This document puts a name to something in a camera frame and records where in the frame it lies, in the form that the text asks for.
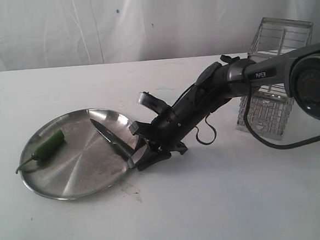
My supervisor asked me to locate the wire metal utensil basket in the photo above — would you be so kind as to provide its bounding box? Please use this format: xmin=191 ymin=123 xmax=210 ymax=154
xmin=248 ymin=17 xmax=313 ymax=141

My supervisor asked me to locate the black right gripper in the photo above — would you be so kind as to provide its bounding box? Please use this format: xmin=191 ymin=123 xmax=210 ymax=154
xmin=127 ymin=95 xmax=204 ymax=172

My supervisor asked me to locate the green chili pepper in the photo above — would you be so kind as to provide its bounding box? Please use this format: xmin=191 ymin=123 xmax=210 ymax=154
xmin=15 ymin=129 xmax=65 ymax=174

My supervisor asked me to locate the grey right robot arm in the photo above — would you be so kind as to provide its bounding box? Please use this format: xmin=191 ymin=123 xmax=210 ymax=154
xmin=129 ymin=43 xmax=320 ymax=171

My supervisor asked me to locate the round stainless steel plate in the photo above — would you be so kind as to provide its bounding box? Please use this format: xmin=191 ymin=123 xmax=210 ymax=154
xmin=19 ymin=108 xmax=138 ymax=200

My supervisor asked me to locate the black handled kitchen knife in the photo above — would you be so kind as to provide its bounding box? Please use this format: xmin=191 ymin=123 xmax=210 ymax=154
xmin=90 ymin=119 xmax=134 ymax=162

